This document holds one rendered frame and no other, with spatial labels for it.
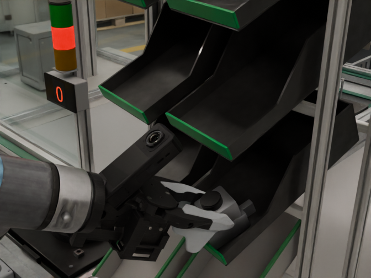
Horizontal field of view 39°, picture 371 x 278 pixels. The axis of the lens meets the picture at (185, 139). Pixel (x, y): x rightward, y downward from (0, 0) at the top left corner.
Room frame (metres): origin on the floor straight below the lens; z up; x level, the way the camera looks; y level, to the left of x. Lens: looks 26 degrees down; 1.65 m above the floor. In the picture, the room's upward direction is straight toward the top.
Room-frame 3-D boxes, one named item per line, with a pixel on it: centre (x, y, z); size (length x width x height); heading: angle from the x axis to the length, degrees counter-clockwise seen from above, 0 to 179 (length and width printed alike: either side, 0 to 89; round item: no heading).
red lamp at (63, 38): (1.17, 0.28, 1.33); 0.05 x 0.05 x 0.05
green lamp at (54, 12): (1.17, 0.28, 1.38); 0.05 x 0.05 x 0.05
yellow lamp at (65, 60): (1.17, 0.28, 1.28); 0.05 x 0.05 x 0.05
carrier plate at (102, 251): (0.95, 0.23, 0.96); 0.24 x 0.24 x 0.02; 46
